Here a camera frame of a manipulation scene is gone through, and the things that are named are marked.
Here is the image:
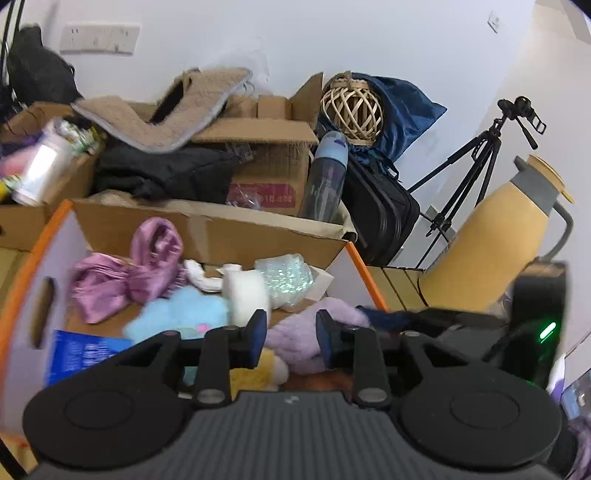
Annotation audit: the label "black laptop bag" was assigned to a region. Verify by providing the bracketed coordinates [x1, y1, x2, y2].
[342, 148, 421, 267]

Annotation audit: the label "yellow white plush toy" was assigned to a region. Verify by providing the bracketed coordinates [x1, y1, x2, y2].
[228, 348, 289, 393]

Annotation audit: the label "blue lidded water bottle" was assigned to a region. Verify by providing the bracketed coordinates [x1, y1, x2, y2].
[298, 130, 349, 222]

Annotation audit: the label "orange edged cardboard box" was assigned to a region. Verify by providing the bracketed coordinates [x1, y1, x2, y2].
[0, 198, 389, 444]

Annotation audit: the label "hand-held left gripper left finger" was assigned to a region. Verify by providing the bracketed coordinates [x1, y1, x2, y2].
[124, 308, 269, 409]

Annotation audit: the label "light blue plush toy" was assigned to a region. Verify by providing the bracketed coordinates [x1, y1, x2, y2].
[124, 291, 230, 344]

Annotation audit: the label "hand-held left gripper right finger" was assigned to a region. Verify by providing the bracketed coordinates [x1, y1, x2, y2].
[315, 308, 467, 409]

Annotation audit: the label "lavender plush toy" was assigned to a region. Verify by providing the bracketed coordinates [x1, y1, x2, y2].
[265, 298, 370, 376]

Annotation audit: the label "black backpack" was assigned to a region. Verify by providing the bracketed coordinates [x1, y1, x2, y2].
[7, 25, 84, 109]

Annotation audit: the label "blue velvet bag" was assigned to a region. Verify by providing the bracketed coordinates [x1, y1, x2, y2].
[316, 71, 448, 162]

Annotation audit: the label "large brown cardboard box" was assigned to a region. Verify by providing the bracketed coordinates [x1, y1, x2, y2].
[92, 71, 324, 217]

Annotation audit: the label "brown furry plush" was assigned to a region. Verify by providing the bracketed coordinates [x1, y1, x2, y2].
[281, 369, 356, 393]

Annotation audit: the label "wicker ball lantern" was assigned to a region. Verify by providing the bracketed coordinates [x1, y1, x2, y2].
[321, 71, 384, 146]

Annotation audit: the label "blue booklet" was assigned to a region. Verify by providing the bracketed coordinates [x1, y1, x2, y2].
[46, 329, 134, 388]

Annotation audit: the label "black camera tripod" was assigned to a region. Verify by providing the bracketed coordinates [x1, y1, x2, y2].
[409, 96, 548, 271]

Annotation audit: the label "sparkly mint pouch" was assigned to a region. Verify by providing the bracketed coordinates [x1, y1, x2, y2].
[255, 253, 333, 310]

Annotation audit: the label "white plastic bag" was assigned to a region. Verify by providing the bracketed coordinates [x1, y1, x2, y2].
[217, 39, 273, 97]

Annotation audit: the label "black garment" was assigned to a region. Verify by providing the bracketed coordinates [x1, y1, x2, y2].
[95, 138, 238, 201]

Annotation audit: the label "low brown cardboard box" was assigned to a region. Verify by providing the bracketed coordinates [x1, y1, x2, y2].
[0, 102, 100, 252]

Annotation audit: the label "small white cloth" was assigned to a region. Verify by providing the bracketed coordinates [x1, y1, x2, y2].
[184, 259, 225, 292]

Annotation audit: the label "white wall socket strip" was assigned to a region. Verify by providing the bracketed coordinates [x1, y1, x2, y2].
[60, 23, 140, 55]

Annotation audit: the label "yellow thermos jug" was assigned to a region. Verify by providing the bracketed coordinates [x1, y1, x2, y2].
[418, 154, 575, 315]

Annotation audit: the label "purple satin cloth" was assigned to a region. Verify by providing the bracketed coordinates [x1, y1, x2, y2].
[71, 217, 188, 324]

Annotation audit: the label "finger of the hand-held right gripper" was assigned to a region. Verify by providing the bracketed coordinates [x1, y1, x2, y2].
[358, 305, 509, 342]

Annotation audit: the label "purple white box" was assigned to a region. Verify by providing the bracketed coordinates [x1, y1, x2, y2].
[560, 368, 591, 418]

